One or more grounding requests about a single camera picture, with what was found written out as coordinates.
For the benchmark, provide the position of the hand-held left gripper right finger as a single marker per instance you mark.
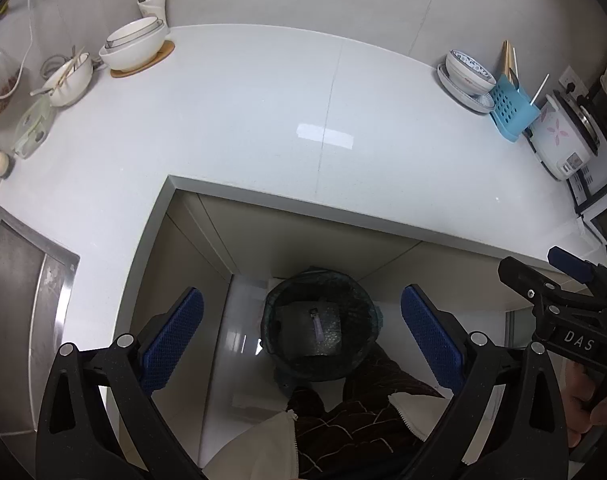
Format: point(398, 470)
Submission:
point(431, 340)

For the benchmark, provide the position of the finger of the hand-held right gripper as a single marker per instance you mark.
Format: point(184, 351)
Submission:
point(516, 270)
point(566, 260)

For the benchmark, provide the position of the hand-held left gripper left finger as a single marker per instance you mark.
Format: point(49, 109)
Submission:
point(176, 340)

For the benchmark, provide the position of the black mesh trash bin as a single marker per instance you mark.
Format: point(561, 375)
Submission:
point(283, 360)

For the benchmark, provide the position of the purple sachet wrapper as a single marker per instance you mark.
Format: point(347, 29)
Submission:
point(317, 329)

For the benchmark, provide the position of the person's right hand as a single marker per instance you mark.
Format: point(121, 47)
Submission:
point(588, 405)

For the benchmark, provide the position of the white microwave oven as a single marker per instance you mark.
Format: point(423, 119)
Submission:
point(598, 200)

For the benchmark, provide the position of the person's dark patterned pants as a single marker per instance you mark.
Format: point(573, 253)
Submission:
point(353, 420)

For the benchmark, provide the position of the white floral rice cooker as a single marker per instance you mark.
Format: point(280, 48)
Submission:
point(561, 140)

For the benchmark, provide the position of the dark kitchen appliance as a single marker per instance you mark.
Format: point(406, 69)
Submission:
point(606, 120)

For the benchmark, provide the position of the stainless steel sink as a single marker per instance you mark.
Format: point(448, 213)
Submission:
point(18, 320)

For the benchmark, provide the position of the blue plastic utensil holder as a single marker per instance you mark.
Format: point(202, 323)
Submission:
point(513, 110)

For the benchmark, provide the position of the beige base cabinet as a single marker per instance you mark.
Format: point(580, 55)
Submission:
point(303, 240)

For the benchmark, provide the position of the long white straw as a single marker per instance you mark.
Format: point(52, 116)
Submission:
point(539, 91)

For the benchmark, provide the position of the patterned ceramic plate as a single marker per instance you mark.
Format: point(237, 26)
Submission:
point(458, 94)

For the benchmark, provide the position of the white bowl red rim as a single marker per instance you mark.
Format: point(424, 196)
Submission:
point(463, 85)

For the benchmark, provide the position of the bundle of wooden chopsticks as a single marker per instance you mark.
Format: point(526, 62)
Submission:
point(508, 60)

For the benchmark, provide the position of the floral patterned bowl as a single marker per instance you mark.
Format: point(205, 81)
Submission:
point(471, 64)

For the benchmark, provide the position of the spoon in white bowl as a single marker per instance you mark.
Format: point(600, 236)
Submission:
point(39, 91)

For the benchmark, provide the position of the round wooden coaster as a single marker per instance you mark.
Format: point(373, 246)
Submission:
point(163, 55)

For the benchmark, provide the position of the wooden chopsticks pair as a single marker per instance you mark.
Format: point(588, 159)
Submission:
point(65, 72)

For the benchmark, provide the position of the nested small bowl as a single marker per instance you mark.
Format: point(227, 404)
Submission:
point(133, 34)

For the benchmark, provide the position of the white cup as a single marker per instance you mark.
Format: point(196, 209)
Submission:
point(153, 5)

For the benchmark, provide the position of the white wall socket with plug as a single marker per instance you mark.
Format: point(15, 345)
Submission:
point(569, 79)

